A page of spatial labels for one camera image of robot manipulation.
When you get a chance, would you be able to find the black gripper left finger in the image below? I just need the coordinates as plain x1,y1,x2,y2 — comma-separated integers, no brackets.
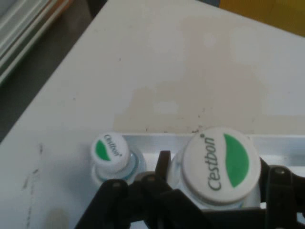
75,150,204,229

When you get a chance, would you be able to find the water bottle with green label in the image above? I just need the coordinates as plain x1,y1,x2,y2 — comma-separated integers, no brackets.
90,132,146,186
165,126,262,210

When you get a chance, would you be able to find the white box with blue sides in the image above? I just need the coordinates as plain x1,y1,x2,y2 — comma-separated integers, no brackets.
121,134,305,229

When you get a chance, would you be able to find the aluminium wall rail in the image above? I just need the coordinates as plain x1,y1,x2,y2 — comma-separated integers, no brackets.
0,0,97,87

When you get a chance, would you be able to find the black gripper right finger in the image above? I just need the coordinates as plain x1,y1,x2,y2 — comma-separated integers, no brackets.
258,158,305,229

